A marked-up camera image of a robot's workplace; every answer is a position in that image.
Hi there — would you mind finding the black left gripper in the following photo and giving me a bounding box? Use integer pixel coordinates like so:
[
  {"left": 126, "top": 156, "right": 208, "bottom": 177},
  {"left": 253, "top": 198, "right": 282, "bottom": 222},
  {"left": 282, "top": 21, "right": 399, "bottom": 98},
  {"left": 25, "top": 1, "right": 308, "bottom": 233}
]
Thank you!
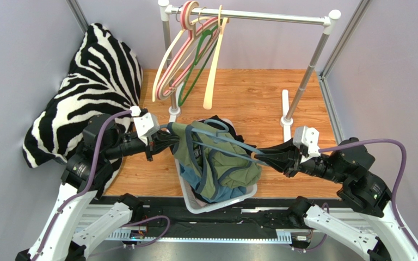
[{"left": 104, "top": 128, "right": 180, "bottom": 160}]

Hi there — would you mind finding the blue grey hanger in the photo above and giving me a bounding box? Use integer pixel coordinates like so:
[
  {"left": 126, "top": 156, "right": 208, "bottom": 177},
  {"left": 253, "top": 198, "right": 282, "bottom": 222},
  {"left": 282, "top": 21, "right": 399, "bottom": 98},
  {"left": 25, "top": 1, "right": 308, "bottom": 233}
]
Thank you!
[{"left": 158, "top": 119, "right": 271, "bottom": 167}]

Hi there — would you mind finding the wooden hanger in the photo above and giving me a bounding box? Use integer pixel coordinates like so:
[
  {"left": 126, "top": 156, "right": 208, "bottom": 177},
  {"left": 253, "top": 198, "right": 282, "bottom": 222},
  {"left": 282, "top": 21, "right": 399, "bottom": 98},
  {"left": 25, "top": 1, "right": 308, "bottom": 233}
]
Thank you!
[{"left": 203, "top": 5, "right": 229, "bottom": 110}]

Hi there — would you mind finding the olive green tank top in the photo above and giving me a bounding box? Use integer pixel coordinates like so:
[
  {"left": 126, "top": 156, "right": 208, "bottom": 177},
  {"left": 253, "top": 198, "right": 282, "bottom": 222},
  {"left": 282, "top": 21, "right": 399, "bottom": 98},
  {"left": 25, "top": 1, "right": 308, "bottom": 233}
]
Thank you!
[{"left": 167, "top": 121, "right": 262, "bottom": 203}]

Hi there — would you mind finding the blue ribbed tank top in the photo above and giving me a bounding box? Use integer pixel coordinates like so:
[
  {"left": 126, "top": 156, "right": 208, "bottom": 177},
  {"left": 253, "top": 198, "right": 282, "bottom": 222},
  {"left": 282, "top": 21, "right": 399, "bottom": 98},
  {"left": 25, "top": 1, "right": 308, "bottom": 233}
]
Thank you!
[{"left": 179, "top": 164, "right": 247, "bottom": 204}]

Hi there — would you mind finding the pink lilac tank top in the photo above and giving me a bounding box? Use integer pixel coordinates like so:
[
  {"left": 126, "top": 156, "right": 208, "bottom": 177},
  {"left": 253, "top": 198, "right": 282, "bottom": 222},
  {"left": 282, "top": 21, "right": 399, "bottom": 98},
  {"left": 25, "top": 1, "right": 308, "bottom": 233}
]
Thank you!
[{"left": 194, "top": 198, "right": 207, "bottom": 207}]

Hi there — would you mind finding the cream white hanger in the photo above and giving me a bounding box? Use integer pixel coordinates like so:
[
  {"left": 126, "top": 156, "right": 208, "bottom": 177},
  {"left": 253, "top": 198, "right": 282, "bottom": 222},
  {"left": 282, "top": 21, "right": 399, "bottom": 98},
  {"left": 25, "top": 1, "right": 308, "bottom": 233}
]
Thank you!
[{"left": 152, "top": 1, "right": 207, "bottom": 102}]

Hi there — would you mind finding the pink plastic hanger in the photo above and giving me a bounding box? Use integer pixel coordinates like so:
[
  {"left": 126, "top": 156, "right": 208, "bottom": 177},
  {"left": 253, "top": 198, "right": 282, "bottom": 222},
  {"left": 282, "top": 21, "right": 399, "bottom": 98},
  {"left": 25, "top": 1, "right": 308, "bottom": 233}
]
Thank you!
[{"left": 155, "top": 0, "right": 220, "bottom": 101}]

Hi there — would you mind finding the green hanger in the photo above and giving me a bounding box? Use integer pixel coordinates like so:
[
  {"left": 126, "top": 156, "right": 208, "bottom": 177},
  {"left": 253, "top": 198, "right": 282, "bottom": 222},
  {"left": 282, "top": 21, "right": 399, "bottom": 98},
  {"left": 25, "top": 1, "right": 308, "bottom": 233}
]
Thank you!
[{"left": 173, "top": 6, "right": 219, "bottom": 106}]

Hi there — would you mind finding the beige hanger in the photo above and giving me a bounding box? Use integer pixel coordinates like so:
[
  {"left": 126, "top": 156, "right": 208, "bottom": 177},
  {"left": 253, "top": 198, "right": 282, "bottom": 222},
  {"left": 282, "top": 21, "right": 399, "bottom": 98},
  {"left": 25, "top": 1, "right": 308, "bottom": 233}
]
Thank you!
[{"left": 160, "top": 0, "right": 223, "bottom": 100}]

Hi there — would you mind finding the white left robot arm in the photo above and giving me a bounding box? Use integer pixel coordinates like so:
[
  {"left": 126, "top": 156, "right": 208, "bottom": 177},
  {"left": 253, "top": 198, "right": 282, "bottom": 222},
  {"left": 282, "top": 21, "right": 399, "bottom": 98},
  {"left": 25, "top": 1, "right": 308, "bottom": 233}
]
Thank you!
[{"left": 16, "top": 111, "right": 179, "bottom": 260}]

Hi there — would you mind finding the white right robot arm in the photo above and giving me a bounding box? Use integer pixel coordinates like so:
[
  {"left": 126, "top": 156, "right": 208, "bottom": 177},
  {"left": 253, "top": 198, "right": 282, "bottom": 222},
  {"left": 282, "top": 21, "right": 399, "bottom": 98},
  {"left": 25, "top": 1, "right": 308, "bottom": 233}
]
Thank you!
[{"left": 255, "top": 137, "right": 418, "bottom": 260}]

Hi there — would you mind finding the white plastic laundry basket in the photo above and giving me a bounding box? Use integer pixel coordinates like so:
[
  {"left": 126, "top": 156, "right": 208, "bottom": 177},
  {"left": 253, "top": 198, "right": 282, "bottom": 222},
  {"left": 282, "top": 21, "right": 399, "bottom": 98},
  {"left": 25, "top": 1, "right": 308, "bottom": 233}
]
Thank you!
[{"left": 173, "top": 117, "right": 259, "bottom": 214}]

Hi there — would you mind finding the zebra striped pillow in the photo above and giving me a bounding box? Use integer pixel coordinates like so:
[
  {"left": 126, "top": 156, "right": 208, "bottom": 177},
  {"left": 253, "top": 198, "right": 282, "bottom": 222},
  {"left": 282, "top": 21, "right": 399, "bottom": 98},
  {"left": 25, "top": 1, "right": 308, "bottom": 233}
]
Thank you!
[{"left": 22, "top": 23, "right": 143, "bottom": 200}]

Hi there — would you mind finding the white metal clothes rack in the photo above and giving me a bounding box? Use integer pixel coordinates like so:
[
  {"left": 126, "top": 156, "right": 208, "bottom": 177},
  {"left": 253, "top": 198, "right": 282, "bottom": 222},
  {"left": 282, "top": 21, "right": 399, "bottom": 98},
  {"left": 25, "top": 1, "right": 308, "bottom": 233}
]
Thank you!
[{"left": 158, "top": 1, "right": 341, "bottom": 141}]

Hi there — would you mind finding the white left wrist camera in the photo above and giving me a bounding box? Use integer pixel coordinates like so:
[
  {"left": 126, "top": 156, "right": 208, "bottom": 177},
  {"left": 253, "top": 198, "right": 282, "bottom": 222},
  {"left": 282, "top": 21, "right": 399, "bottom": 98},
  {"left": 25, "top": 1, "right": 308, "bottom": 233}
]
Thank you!
[{"left": 130, "top": 106, "right": 160, "bottom": 144}]

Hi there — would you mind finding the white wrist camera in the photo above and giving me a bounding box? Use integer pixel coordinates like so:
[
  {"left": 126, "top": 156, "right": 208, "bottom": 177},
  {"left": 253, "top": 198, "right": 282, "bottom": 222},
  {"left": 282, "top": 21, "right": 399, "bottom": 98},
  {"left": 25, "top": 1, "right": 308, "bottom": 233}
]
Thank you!
[
  {"left": 130, "top": 106, "right": 160, "bottom": 144},
  {"left": 292, "top": 126, "right": 321, "bottom": 163}
]

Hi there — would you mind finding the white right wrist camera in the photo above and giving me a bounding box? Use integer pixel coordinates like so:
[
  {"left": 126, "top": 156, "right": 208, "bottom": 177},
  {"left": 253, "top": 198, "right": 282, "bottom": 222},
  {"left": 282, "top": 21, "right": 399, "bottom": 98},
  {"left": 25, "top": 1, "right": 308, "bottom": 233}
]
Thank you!
[{"left": 292, "top": 126, "right": 321, "bottom": 163}]

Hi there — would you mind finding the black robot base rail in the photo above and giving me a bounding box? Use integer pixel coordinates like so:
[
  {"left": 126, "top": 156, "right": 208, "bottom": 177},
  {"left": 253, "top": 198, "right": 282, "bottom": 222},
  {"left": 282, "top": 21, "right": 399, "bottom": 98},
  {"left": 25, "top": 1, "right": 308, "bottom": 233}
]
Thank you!
[{"left": 106, "top": 197, "right": 310, "bottom": 242}]

